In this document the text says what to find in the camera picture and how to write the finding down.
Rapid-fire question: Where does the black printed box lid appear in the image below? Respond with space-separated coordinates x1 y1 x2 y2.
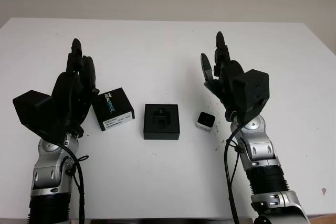
92 87 135 132

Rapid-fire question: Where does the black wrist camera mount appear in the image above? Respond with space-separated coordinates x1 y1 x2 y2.
234 69 270 124
12 90 68 143

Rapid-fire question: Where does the black camera box base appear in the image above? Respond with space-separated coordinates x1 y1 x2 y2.
143 103 181 141

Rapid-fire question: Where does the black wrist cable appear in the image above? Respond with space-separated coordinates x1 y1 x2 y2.
51 140 90 224
222 111 246 224

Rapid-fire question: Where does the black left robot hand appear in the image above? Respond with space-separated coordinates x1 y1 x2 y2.
49 38 101 138

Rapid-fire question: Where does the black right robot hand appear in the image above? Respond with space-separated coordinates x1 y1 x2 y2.
200 31 247 122

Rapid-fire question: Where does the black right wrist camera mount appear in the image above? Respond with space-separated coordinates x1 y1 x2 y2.
234 69 270 124

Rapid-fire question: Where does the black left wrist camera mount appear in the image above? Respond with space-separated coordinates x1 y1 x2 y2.
12 90 68 143

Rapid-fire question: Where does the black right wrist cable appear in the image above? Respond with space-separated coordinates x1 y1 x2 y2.
222 111 246 224

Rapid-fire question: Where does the small silver camera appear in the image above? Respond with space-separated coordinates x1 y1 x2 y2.
195 112 217 131

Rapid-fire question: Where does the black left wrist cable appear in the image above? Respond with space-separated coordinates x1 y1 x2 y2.
51 140 90 224

